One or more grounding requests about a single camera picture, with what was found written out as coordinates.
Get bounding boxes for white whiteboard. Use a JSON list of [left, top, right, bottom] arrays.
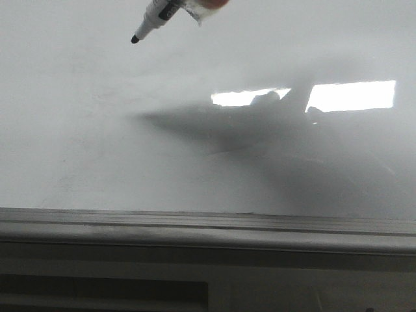
[[1, 1, 415, 219]]

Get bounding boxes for grey aluminium whiteboard frame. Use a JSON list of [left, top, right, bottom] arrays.
[[1, 208, 415, 256]]

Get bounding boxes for white black whiteboard marker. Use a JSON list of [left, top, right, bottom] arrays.
[[131, 0, 230, 44]]

